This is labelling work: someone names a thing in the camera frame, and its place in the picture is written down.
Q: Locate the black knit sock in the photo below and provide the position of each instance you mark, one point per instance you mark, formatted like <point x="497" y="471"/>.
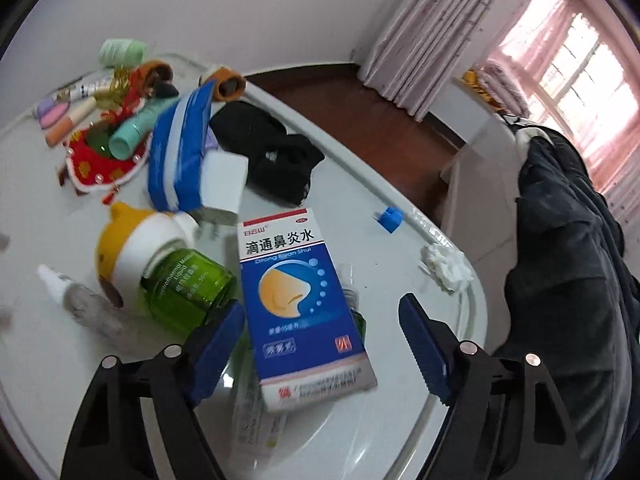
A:
<point x="280" y="160"/>

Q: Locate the folded floral blanket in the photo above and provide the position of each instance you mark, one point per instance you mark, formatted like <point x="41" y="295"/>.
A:
<point x="500" y="85"/>

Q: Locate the blue striped pouch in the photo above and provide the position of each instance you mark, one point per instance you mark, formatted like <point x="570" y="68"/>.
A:
<point x="175" y="160"/>

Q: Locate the dark jacket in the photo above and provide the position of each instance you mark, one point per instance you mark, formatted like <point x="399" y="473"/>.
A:
<point x="565" y="260"/>

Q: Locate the white plug adapter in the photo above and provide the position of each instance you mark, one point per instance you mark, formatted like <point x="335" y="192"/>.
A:
<point x="225" y="180"/>

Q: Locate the green bottle mosquito repellent heater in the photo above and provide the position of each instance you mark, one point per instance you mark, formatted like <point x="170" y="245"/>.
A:
<point x="185" y="285"/>

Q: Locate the pastel lip balm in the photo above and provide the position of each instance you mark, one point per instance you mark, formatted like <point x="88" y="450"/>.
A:
<point x="50" y="112"/>

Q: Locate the crumpled white tissue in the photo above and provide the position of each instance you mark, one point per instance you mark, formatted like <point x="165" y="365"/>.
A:
<point x="447" y="267"/>

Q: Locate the pale green bottle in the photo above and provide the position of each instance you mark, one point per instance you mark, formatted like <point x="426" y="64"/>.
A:
<point x="120" y="52"/>

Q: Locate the red embroidered cloth pouch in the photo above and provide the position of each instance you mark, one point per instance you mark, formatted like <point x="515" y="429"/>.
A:
<point x="95" y="170"/>

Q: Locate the blue white medicine box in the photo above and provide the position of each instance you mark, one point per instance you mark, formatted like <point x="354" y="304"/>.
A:
<point x="300" y="310"/>

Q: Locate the peach white tube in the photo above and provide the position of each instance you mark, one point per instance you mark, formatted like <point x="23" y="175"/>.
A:
<point x="70" y="122"/>

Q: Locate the pink patterned curtain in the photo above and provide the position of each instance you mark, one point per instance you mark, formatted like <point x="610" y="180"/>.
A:
<point x="440" y="25"/>

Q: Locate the small white dropper bottle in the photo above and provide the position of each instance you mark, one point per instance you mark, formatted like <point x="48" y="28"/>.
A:
<point x="85" y="310"/>

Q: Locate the white bed frame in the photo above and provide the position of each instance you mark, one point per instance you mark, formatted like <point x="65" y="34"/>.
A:
<point x="480" y="160"/>

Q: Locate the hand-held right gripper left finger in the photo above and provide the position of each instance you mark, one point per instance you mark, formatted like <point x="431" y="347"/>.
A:
<point x="220" y="350"/>

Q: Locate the teal tube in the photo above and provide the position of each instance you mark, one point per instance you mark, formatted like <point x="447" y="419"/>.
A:
<point x="135" y="130"/>

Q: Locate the blue toy brick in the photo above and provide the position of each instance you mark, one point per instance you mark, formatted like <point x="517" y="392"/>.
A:
<point x="389" y="220"/>

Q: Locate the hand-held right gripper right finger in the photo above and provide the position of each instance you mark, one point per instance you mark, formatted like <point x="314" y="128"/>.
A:
<point x="425" y="350"/>

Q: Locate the orange knit finger cover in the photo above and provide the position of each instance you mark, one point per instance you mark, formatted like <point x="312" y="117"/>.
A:
<point x="145" y="72"/>
<point x="227" y="85"/>

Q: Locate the window with pink sheer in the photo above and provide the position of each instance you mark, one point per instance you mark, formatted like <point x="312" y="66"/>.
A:
<point x="585" y="70"/>

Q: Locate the white cosmetic tube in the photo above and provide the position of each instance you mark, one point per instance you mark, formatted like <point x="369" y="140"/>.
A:
<point x="87" y="89"/>

